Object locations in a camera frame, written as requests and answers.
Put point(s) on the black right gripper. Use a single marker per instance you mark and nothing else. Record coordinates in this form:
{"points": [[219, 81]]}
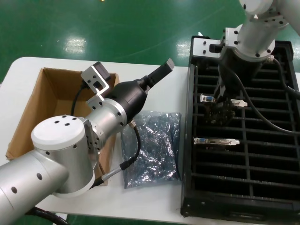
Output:
{"points": [[234, 75]]}

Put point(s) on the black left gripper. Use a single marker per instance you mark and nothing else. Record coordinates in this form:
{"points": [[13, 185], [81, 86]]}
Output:
{"points": [[129, 98]]}

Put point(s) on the graphics card with metal bracket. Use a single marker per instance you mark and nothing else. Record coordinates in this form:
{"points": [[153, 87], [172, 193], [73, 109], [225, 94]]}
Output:
{"points": [[207, 98], [215, 141]]}

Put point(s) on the translucent blue antistatic bag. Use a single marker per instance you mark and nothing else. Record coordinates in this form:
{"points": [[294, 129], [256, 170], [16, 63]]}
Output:
{"points": [[152, 159], [173, 117]]}

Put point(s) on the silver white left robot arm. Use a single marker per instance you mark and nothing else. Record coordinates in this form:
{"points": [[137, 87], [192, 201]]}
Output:
{"points": [[58, 140]]}

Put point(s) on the black slotted plastic container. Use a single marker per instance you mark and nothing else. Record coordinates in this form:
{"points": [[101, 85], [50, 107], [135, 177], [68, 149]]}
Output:
{"points": [[187, 164]]}

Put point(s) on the open brown cardboard box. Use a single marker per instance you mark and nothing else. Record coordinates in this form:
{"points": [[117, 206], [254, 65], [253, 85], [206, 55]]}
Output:
{"points": [[54, 84]]}

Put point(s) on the white table leg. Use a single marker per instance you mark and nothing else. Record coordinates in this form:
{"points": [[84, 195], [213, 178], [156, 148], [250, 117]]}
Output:
{"points": [[64, 216]]}

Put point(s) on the right wrist camera silver bracket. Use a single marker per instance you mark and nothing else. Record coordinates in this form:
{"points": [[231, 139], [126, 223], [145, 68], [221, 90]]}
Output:
{"points": [[206, 47]]}

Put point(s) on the wrist camera silver bracket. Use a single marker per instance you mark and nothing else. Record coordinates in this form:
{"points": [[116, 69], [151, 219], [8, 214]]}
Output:
{"points": [[206, 47], [93, 77]]}

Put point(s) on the left wrist camera silver bracket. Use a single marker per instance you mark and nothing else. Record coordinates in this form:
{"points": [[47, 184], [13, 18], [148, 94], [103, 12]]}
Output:
{"points": [[93, 77]]}

